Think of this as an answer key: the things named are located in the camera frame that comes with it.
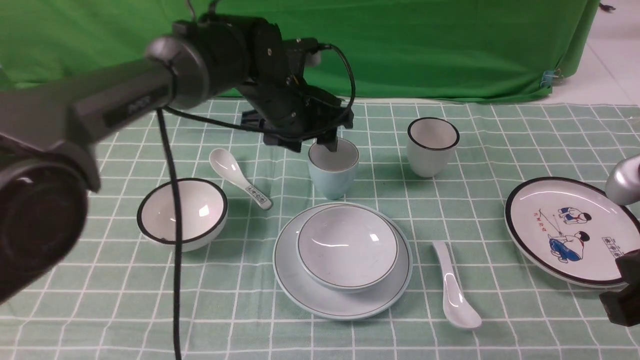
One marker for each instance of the light blue bowl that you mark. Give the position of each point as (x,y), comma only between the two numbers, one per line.
(347,248)

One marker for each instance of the light blue plate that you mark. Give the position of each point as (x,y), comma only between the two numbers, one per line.
(324,302)

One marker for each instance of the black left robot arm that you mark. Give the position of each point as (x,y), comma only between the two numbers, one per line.
(49,132)

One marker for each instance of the plain white spoon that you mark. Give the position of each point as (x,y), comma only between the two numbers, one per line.
(458,311)

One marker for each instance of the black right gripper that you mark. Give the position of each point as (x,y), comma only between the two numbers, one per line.
(623,307)

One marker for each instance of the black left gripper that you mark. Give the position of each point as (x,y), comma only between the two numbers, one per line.
(286,109)

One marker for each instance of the green backdrop cloth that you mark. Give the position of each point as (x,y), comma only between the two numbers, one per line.
(458,50)

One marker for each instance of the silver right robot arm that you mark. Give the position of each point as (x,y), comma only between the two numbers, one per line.
(623,188)

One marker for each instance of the white bowl black rim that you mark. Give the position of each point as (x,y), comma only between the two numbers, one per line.
(204,208)

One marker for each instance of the white spoon with blue print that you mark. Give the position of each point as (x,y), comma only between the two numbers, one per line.
(227,167)

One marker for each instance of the blue clip on backdrop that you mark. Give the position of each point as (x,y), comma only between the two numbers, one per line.
(547,79)

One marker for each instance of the white cup black rim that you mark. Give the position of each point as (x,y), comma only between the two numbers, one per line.
(431,143)

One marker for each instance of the green checked tablecloth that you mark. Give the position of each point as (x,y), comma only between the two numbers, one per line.
(111,299)

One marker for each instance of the white plate with cartoon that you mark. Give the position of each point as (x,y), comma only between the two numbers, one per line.
(571,230)

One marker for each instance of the light blue cup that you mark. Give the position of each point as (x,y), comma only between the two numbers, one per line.
(333,173)

